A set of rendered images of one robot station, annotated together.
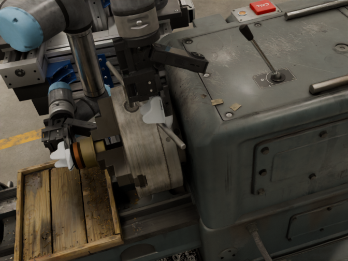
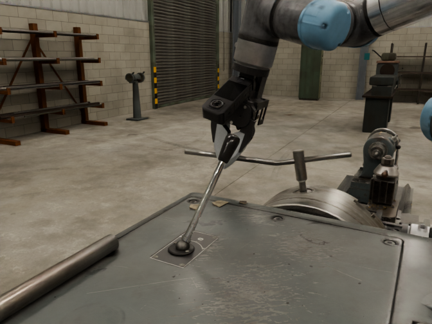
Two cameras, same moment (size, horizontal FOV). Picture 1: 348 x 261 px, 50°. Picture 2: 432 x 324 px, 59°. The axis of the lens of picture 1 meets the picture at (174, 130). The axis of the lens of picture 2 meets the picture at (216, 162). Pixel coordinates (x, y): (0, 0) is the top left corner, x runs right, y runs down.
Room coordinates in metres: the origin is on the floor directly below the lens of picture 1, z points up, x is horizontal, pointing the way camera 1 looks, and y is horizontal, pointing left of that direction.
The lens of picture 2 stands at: (1.00, -0.60, 1.50)
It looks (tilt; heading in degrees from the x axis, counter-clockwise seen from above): 16 degrees down; 127
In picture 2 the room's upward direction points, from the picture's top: straight up
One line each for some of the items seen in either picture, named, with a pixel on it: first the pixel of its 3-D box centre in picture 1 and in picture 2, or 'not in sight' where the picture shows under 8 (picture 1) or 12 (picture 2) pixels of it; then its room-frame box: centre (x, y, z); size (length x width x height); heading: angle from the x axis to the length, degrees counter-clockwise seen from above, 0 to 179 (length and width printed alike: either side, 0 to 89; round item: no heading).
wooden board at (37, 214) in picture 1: (66, 203); not in sight; (0.69, 0.37, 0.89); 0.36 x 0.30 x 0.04; 8
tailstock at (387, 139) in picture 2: not in sight; (377, 162); (0.55, 1.28, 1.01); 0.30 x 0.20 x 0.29; 98
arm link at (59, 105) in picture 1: (61, 114); (416, 239); (0.89, 0.34, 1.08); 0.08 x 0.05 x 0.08; 98
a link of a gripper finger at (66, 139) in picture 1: (67, 140); not in sight; (0.75, 0.30, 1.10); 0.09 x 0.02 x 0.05; 8
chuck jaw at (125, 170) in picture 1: (120, 168); not in sight; (0.63, 0.15, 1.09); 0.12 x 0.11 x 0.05; 8
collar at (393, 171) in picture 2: not in sight; (386, 169); (0.72, 0.72, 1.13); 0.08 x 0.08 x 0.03
